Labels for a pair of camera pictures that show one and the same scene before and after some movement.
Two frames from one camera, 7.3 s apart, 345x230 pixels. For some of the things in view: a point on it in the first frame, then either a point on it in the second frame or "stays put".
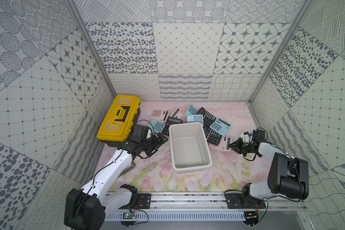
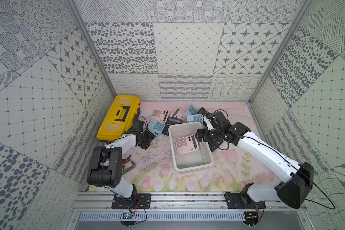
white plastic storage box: x=189 y=148 stays put
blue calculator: x=195 y=118 stays put
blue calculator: x=157 y=126 stays put
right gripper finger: x=236 y=143 to x=201 y=133
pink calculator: x=224 y=143 to x=186 y=144
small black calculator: x=171 y=120 stays put
